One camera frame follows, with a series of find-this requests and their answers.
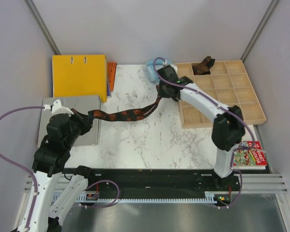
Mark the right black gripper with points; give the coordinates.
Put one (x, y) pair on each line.
(162, 94)

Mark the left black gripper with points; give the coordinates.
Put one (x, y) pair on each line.
(86, 121)

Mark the black orange floral tie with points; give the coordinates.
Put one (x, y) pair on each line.
(127, 115)

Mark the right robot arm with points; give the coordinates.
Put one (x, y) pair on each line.
(228, 128)

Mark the light blue headphones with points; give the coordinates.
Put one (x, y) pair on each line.
(149, 69)

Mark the purple notebook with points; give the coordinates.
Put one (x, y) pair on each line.
(108, 87)

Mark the brown rolled tie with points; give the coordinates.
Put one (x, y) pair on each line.
(204, 67)

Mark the orange perforated board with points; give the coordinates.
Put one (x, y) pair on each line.
(111, 69)

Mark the wooden compartment tray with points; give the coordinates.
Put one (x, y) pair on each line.
(228, 83)

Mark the red treehouse book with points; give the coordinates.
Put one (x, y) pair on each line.
(250, 156)

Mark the yellow ring binder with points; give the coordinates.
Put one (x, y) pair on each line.
(80, 75)

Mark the white cable duct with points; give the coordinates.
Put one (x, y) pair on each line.
(209, 198)

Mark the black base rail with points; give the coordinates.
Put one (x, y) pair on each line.
(144, 184)

